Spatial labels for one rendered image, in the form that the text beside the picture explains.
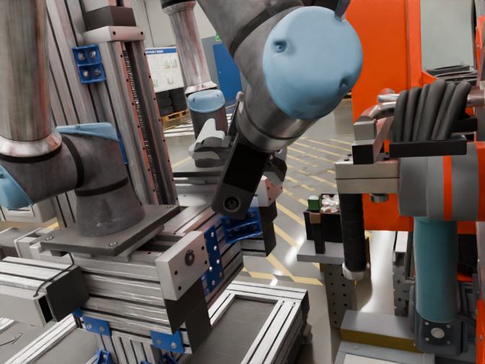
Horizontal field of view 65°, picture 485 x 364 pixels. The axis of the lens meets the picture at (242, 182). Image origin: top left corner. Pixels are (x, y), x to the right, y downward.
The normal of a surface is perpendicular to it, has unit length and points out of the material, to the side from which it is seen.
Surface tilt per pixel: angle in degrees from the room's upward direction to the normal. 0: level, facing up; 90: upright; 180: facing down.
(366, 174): 90
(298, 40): 66
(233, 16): 89
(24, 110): 116
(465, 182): 71
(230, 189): 93
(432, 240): 88
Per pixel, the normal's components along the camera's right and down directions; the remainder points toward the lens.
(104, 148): 0.76, 0.04
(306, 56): 0.19, -0.18
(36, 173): 0.57, 0.56
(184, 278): 0.89, -0.01
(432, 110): -0.17, -0.20
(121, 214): 0.55, -0.16
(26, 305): -0.43, 0.33
